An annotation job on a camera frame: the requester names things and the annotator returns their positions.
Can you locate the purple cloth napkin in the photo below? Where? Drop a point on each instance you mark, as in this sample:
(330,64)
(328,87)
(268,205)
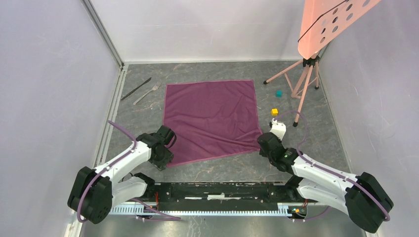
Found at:
(213,119)

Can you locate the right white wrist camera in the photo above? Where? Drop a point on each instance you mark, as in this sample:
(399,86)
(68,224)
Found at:
(278,128)

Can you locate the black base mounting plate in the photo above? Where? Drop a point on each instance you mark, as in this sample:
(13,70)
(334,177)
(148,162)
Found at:
(220,196)

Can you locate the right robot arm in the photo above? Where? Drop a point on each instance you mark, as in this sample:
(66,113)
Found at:
(361,197)

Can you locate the black knife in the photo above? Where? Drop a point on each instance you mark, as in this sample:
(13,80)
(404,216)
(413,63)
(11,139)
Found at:
(131,92)

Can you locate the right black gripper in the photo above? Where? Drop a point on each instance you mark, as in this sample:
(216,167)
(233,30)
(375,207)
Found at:
(262,153)

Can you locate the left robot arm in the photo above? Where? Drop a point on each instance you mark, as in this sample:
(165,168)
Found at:
(97,190)

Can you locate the aluminium frame rail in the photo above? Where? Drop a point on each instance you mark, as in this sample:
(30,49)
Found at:
(107,130)

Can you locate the yellow cube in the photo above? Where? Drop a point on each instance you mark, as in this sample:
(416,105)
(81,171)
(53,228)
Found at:
(274,112)

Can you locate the pink music stand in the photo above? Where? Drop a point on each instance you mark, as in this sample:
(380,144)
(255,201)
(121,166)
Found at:
(322,21)

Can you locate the silver fork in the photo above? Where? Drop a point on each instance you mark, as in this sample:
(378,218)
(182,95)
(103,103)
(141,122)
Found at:
(154,88)

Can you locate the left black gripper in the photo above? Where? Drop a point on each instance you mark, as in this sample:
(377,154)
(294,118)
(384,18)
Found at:
(168,156)

